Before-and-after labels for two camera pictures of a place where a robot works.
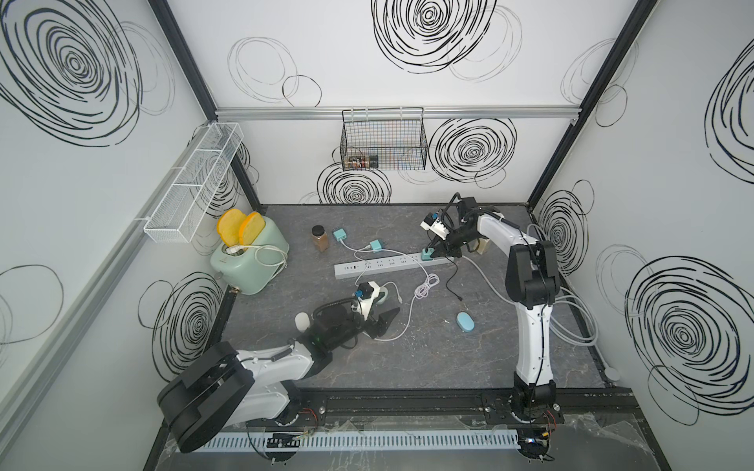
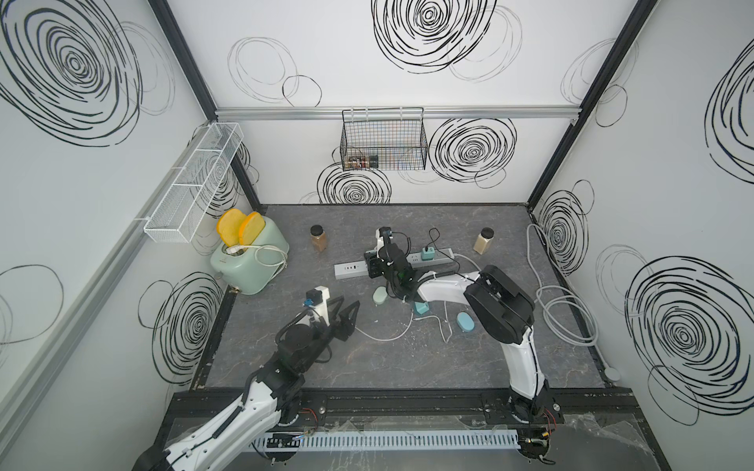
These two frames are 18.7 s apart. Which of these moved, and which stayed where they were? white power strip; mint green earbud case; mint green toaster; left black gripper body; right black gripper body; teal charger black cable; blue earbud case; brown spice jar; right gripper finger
Moved: right gripper finger; right black gripper body; left black gripper body
Stayed: brown spice jar; white power strip; mint green earbud case; mint green toaster; teal charger black cable; blue earbud case
